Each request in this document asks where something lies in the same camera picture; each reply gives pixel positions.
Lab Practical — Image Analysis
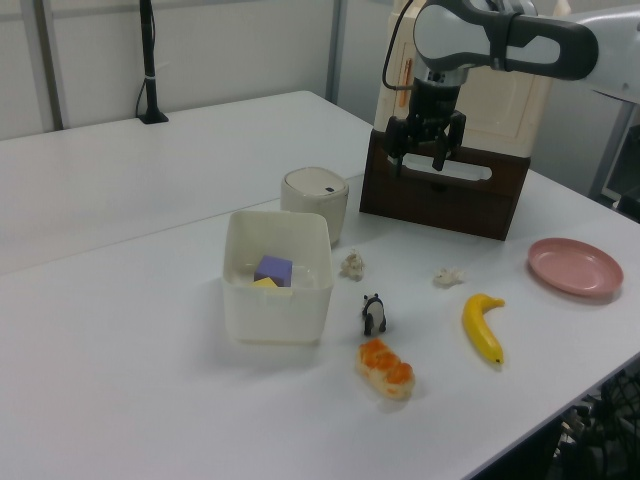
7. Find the yellow toy banana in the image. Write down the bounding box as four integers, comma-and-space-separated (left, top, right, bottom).
461, 293, 506, 368

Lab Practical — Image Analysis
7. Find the cream lidded trash bin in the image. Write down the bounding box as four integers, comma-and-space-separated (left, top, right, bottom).
279, 166, 350, 248

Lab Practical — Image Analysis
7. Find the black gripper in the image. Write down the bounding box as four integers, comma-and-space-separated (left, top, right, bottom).
384, 77, 468, 179

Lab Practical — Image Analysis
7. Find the orange glazed toy bread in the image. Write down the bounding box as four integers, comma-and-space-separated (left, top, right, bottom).
354, 338, 416, 401

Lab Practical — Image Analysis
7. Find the dark brown wooden box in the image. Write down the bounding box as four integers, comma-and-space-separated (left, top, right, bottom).
358, 128, 531, 242

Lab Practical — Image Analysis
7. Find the cream toy cabinet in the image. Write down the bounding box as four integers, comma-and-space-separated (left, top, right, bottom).
373, 0, 572, 159

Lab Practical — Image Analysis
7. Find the black pole stand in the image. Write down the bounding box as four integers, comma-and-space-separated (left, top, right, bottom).
136, 0, 170, 125

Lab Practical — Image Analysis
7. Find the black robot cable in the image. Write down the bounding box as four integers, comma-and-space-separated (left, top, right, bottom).
381, 0, 417, 93

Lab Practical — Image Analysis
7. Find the white plastic box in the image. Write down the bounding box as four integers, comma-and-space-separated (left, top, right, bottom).
221, 209, 335, 345

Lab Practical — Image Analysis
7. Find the small beige toy figure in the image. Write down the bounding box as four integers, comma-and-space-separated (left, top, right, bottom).
340, 248, 368, 282
432, 266, 466, 288

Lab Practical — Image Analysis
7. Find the purple cube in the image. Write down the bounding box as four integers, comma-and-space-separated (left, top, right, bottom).
253, 255, 294, 288

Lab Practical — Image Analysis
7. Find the black mesh chair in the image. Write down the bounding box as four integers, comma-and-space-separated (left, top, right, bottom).
558, 367, 640, 480

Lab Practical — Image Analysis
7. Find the pink plate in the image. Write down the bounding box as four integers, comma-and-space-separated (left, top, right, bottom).
528, 237, 625, 299

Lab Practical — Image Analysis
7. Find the toy panda figure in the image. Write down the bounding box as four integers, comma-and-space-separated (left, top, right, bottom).
360, 293, 389, 338

